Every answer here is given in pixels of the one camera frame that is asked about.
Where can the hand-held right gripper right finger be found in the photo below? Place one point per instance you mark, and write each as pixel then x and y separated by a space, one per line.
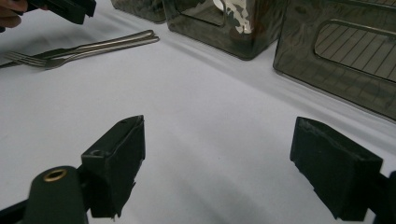
pixel 336 168

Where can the smoky transparent plastic bin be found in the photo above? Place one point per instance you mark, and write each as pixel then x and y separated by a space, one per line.
pixel 140 9
pixel 199 34
pixel 311 71

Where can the white table cover sheet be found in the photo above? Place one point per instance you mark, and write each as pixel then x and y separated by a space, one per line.
pixel 202 109

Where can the metal cutlery pair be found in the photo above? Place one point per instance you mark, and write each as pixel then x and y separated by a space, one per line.
pixel 124 45

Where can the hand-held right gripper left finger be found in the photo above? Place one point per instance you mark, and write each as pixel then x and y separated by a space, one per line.
pixel 115 161

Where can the metal knife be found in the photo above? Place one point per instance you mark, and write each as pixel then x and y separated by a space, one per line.
pixel 124 37

